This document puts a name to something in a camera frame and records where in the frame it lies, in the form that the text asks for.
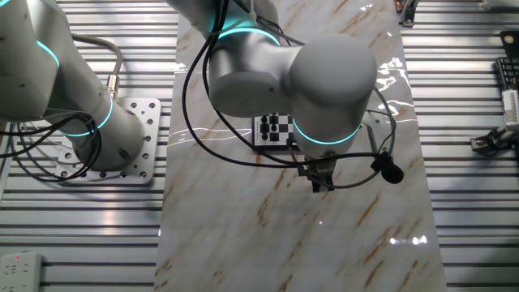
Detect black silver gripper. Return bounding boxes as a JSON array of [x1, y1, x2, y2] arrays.
[[297, 150, 338, 194]]

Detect black white folding chessboard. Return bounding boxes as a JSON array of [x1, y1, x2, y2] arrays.
[[251, 112, 301, 153]]

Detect black clip microphone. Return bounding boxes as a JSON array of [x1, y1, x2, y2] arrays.
[[369, 148, 405, 184]]

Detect marble pattern table sheet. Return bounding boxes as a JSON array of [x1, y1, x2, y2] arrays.
[[153, 0, 447, 292]]

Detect black computer keyboard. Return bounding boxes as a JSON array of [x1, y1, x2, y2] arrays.
[[495, 56, 519, 91]]

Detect black box with knob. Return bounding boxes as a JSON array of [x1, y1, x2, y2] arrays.
[[499, 30, 519, 58]]

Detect white power strip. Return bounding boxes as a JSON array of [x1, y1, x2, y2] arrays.
[[0, 251, 44, 292]]

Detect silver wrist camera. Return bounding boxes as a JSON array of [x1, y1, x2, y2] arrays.
[[360, 108, 389, 152]]

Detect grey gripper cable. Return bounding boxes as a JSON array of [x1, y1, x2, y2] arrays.
[[331, 84, 398, 190]]

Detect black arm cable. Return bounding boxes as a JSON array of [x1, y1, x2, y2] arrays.
[[181, 0, 383, 168], [201, 0, 308, 167]]

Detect silver camera with clamp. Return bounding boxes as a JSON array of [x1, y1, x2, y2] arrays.
[[469, 124, 519, 157]]

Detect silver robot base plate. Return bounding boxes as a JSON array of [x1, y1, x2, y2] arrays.
[[54, 97, 162, 187]]

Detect metal bracket with orange wire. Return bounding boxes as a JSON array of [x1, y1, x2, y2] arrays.
[[395, 0, 422, 28]]

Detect silver ribbed camera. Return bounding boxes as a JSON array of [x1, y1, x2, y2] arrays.
[[501, 88, 519, 133]]

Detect black base cable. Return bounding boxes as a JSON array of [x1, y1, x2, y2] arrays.
[[0, 113, 103, 183], [0, 116, 93, 160]]

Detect thick grey connector cable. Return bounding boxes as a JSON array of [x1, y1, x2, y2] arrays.
[[71, 33, 125, 101]]

